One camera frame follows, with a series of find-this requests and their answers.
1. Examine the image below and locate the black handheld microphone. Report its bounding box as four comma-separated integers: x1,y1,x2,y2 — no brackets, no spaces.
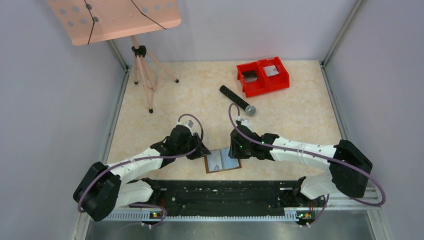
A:
219,85,257,117

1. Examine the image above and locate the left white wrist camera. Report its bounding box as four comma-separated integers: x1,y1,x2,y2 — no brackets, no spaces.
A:
177,120,194,131

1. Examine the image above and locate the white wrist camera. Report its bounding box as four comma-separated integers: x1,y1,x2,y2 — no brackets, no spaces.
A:
236,116,255,132
177,120,194,131

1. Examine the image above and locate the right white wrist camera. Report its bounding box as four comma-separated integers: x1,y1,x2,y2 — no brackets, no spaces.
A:
236,116,255,132

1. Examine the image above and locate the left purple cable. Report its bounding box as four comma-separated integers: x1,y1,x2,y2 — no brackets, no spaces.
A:
77,113,205,228

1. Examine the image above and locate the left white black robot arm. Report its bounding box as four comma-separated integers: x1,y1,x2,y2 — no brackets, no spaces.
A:
72,123,211,222

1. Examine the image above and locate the brown leather card holder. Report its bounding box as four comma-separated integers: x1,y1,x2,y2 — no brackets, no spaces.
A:
204,147,242,174

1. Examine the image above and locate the red plastic bin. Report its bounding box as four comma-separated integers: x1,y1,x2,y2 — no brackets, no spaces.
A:
236,61,268,98
258,56,290,92

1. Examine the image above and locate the left red plastic bin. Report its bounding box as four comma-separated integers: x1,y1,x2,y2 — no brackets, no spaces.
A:
236,61,268,98

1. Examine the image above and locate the white VIP credit card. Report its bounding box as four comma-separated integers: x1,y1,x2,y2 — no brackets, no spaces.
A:
263,65,279,77

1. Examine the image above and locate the purple cable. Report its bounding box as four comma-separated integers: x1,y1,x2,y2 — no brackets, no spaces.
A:
77,113,205,228
228,103,387,228

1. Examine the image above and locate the pink music stand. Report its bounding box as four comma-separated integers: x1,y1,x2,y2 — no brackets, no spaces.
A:
47,0,182,113

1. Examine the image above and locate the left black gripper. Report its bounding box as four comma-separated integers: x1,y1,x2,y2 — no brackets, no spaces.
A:
176,132,211,160

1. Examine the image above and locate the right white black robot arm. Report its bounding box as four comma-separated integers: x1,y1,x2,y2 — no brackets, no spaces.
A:
229,125,373,206

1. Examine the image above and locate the right red plastic bin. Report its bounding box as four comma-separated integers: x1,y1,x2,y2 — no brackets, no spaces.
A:
258,56,290,92

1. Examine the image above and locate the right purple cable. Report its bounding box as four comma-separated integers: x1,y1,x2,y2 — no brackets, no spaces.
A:
228,103,387,228

